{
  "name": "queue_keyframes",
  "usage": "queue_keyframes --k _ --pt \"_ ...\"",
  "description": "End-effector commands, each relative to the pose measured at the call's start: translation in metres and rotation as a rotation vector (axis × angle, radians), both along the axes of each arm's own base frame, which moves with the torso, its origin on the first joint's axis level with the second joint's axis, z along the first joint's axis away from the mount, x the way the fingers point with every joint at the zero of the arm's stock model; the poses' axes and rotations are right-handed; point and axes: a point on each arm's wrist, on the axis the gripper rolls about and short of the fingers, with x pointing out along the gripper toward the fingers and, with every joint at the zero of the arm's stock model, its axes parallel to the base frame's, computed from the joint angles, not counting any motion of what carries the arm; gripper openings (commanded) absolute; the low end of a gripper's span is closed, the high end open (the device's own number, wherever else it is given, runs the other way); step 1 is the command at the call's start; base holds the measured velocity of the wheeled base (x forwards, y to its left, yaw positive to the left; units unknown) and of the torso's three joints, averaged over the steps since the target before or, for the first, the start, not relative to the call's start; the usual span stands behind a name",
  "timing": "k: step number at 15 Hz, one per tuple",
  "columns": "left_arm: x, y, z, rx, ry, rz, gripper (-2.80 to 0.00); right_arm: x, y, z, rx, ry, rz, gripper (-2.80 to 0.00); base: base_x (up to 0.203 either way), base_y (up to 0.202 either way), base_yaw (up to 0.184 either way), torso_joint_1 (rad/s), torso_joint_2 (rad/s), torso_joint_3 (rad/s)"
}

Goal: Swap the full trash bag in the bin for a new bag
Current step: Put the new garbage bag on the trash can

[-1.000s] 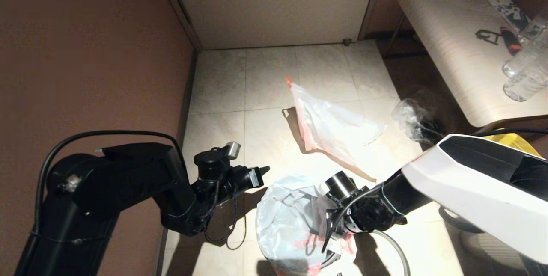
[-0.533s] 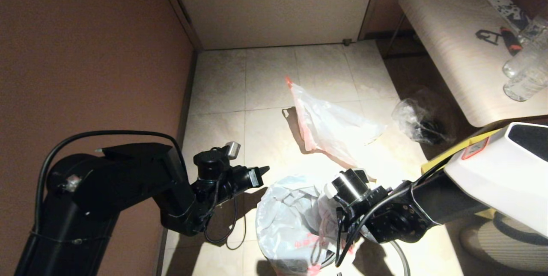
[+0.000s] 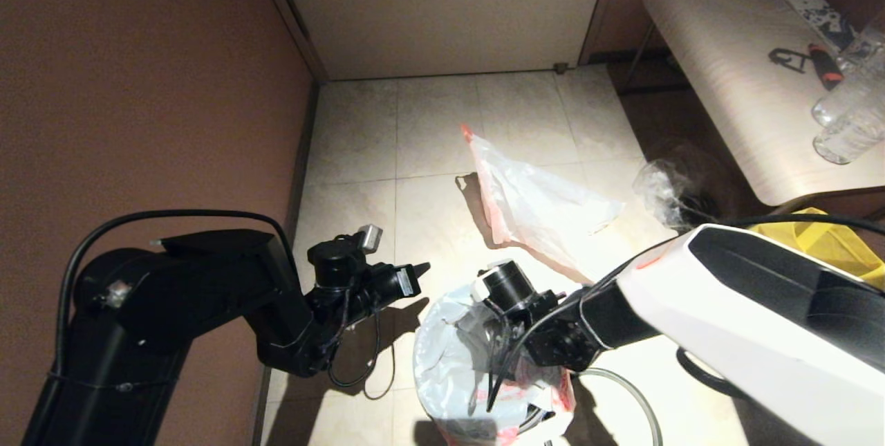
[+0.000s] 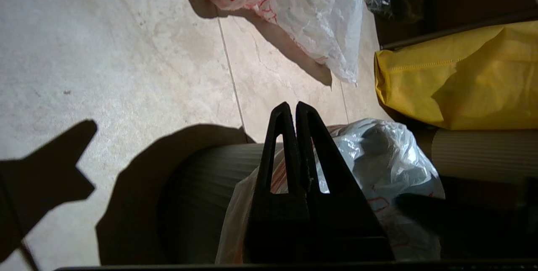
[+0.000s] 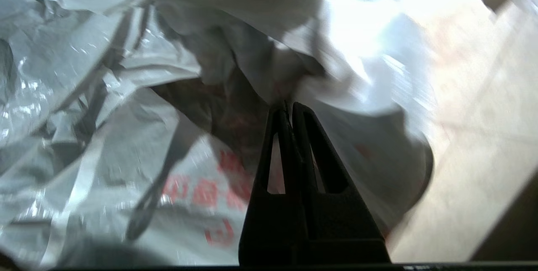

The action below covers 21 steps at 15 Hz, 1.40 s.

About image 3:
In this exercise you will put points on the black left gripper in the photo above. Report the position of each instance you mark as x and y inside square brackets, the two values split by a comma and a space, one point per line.
[366, 290]

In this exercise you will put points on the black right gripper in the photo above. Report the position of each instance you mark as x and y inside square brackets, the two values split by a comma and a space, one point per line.
[553, 335]

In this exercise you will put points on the new white plastic bag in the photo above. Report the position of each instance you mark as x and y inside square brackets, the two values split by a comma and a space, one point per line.
[449, 363]

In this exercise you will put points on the used red-printed trash bag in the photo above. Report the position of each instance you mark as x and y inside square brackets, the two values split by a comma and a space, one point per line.
[539, 204]

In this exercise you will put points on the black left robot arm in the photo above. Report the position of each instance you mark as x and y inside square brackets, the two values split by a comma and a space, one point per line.
[173, 287]

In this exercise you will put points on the crumpled clear plastic bag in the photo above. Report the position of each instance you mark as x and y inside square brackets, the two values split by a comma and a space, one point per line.
[660, 187]

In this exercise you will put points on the yellow shopping bag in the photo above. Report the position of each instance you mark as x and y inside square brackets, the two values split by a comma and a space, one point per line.
[830, 242]

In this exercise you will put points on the black cylindrical left wrist motor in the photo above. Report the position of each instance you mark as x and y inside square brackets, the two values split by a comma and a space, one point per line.
[335, 263]

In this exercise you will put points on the dark robot chest edge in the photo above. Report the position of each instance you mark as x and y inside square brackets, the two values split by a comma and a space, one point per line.
[425, 435]

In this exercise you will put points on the small metal cabinet foot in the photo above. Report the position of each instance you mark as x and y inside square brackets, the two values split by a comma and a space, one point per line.
[561, 68]

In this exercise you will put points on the white cabinet panel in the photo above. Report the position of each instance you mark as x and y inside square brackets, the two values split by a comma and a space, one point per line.
[449, 10]

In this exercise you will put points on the black metal table leg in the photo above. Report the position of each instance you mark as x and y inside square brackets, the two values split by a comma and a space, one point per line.
[637, 59]

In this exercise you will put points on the beige wood-grain table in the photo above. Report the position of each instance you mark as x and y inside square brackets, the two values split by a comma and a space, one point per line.
[719, 45]

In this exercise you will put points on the clear plastic bottle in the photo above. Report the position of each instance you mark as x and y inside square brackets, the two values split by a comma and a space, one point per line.
[849, 97]
[866, 43]
[849, 142]

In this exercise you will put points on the black clip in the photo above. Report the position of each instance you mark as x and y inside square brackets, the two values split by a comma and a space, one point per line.
[787, 59]

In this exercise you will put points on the red black hand tool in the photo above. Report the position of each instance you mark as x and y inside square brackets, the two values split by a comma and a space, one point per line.
[826, 67]

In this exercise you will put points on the blue white printed paper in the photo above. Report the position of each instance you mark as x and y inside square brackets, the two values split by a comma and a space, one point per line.
[823, 19]

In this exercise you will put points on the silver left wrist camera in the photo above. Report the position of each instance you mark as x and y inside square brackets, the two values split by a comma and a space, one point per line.
[371, 237]

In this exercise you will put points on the black cylindrical right wrist camera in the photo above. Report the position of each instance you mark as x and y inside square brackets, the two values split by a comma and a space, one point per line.
[508, 283]

